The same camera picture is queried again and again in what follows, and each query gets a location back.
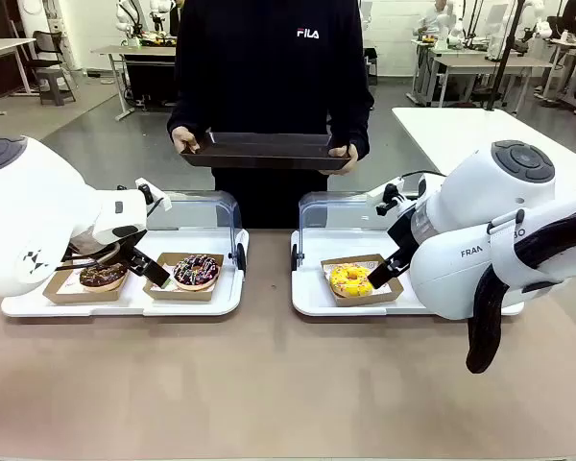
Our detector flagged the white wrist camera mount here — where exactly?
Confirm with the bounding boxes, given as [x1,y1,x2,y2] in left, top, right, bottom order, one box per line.
[366,175,431,217]
[133,177,173,213]

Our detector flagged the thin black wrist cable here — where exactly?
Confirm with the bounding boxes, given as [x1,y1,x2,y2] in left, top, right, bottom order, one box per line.
[401,169,445,182]

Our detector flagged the yellow donut in tray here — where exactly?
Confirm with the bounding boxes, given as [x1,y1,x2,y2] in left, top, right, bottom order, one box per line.
[320,253,405,307]

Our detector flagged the background person white shirt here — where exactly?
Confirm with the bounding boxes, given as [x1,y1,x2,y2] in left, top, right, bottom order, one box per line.
[418,0,450,36]

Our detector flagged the dark donut colourful sprinkles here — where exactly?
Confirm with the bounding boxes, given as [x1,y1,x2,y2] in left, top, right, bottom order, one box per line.
[172,254,221,292]

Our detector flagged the clear display case lid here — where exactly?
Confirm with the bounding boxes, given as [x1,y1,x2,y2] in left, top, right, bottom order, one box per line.
[298,190,404,270]
[143,189,244,273]

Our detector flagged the person right forearm black sleeve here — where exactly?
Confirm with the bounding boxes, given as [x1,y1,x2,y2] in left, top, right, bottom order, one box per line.
[166,81,208,140]

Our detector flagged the person torso black FILA sweater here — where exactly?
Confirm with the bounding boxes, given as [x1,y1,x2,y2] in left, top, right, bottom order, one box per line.
[166,0,375,230]

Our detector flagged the person left forearm black sleeve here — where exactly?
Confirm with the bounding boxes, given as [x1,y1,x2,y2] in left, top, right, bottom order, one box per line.
[333,85,375,160]

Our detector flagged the grey step stool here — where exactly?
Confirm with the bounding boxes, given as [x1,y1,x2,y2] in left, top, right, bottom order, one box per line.
[36,67,78,107]

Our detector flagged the black cable sleeve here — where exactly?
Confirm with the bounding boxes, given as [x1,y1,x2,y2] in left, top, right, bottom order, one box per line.
[465,205,576,376]

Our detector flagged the person right hand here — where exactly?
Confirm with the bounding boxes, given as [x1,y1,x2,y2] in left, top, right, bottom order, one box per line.
[171,125,204,156]

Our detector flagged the white background desk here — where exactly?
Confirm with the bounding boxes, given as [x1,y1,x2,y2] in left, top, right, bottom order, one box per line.
[0,36,37,97]

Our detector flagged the black stand pole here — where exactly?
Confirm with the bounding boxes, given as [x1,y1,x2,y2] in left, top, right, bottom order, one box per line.
[486,0,528,114]

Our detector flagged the grey background workbench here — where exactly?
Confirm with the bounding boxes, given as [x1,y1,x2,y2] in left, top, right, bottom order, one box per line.
[430,54,556,109]

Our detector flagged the chocolate donut with sprinkles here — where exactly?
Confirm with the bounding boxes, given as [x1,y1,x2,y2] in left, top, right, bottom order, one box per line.
[79,262,129,290]

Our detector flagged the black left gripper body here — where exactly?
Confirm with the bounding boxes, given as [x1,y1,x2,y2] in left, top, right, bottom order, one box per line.
[114,230,149,263]

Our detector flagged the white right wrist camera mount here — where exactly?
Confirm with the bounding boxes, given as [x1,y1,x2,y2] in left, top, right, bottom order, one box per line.
[366,175,431,217]

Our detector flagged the dark brown serving tray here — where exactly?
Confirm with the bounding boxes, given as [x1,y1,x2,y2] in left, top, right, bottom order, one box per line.
[180,132,353,171]

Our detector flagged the grey background desk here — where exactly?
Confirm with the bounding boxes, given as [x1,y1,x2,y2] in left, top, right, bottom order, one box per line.
[90,44,179,122]

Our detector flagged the white display case base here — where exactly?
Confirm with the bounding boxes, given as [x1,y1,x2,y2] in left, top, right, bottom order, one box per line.
[290,227,527,319]
[0,227,251,319]

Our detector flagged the sprinkled chocolate donut in tray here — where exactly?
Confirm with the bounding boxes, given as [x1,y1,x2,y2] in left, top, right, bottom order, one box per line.
[142,252,226,303]

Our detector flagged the person left hand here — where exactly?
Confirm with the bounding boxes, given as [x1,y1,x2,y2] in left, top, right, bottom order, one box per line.
[318,143,359,176]

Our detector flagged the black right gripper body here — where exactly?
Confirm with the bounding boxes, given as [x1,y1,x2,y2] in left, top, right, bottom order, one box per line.
[386,206,420,260]

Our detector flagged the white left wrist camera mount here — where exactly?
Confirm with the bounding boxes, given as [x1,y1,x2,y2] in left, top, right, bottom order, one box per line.
[133,177,173,213]

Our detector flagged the white side table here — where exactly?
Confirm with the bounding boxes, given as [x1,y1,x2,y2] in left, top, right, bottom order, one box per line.
[391,106,576,175]

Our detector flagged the black office chair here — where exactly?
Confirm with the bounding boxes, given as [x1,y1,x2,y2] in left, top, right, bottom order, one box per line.
[30,29,71,74]

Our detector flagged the yellow glazed donut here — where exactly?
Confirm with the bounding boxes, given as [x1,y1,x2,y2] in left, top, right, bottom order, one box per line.
[329,262,376,299]

